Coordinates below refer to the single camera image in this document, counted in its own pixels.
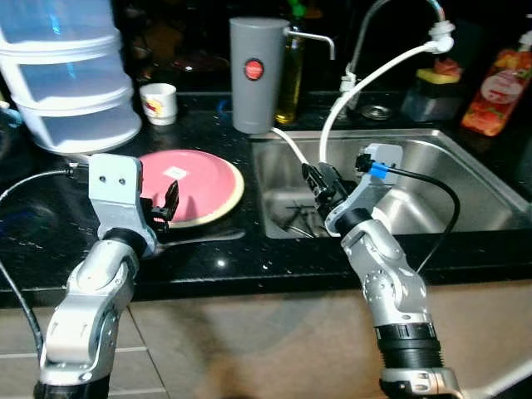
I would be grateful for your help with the round chrome counter fitting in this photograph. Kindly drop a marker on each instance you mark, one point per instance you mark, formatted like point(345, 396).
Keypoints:
point(376, 110)

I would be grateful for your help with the steel cutlery piece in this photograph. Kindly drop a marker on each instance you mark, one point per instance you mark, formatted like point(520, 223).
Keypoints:
point(295, 220)

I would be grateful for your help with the grey water filter canister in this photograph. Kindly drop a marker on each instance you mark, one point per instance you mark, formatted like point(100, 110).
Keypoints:
point(258, 91)

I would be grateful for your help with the steel spoon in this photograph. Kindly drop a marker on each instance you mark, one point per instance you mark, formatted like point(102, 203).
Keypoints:
point(208, 237)

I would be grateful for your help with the white stacked plastic container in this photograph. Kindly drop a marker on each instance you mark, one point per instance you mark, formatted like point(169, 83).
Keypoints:
point(66, 83)

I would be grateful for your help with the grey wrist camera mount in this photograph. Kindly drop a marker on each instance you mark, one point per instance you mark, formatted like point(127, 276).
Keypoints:
point(366, 195)
point(116, 191)

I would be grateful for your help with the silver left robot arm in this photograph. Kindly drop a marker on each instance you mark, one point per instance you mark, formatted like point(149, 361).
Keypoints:
point(87, 307)

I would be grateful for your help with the orange pump soap bottle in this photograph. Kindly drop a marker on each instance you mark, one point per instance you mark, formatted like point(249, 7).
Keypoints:
point(497, 91)

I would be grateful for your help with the small white printed cup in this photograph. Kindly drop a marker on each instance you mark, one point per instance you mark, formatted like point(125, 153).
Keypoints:
point(158, 104)

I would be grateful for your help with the dark grey sponge holder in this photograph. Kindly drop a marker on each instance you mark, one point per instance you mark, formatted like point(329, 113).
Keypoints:
point(428, 101)

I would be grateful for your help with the thin white filter tube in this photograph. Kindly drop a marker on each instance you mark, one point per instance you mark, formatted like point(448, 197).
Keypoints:
point(291, 143)

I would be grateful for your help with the pink plate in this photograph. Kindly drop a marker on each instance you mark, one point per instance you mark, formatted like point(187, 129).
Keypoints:
point(199, 187)

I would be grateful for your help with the green-capped oil bottle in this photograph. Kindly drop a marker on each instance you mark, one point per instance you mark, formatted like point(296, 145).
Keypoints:
point(293, 83)

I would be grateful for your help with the yellow and red sponge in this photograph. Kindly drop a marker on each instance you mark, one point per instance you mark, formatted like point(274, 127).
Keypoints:
point(440, 73)

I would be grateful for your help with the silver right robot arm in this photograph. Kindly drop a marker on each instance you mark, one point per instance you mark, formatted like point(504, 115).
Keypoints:
point(386, 283)

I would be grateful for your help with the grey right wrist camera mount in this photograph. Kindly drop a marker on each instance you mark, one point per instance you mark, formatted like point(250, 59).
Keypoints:
point(366, 195)

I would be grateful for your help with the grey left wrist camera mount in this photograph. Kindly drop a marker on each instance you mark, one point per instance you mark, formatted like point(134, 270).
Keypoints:
point(116, 191)

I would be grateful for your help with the stainless steel sink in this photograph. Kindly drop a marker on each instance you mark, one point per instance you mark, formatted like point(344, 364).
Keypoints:
point(465, 183)

